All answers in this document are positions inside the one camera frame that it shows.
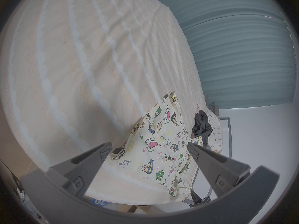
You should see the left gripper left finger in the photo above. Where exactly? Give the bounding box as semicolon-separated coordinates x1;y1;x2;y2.
48;142;113;198

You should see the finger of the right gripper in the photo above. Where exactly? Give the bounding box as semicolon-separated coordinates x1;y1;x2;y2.
190;188;202;202

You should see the white printed pyjama top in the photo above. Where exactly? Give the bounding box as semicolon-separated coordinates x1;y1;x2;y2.
110;91;199;196

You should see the blue-green curtain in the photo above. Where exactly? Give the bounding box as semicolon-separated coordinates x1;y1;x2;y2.
133;0;298;110

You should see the pink garment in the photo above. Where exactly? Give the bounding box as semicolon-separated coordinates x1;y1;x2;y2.
190;104;201;140

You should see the bed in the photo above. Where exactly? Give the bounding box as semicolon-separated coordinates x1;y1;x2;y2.
0;0;233;206

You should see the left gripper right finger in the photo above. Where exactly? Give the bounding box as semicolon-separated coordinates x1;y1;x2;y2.
187;142;251;197

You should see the grey bedside table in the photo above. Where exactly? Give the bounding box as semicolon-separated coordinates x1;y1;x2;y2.
204;95;220;116

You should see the white printed pillow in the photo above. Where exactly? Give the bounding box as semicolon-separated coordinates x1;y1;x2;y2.
206;109;223;154

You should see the black garment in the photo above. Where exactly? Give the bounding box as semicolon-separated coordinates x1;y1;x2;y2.
192;110;213;147

